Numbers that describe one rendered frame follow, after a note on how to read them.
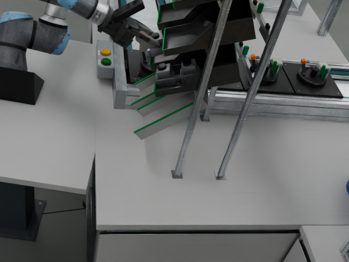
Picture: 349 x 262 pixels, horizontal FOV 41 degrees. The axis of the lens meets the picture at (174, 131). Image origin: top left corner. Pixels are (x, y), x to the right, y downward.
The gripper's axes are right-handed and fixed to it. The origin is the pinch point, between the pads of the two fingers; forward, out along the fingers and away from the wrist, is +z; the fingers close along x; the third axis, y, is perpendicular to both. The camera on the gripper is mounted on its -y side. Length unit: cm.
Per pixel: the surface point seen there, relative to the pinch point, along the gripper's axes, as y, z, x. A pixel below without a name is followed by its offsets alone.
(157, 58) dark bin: 6.8, 4.8, -1.5
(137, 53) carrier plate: 25.2, 12.3, -39.6
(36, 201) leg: 131, 15, -38
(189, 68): -3.2, 7.7, 17.1
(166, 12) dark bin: -8.4, -1.5, -4.9
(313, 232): 16, 73, 47
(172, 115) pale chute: 13.4, 12.3, 20.0
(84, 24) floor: 107, 31, -229
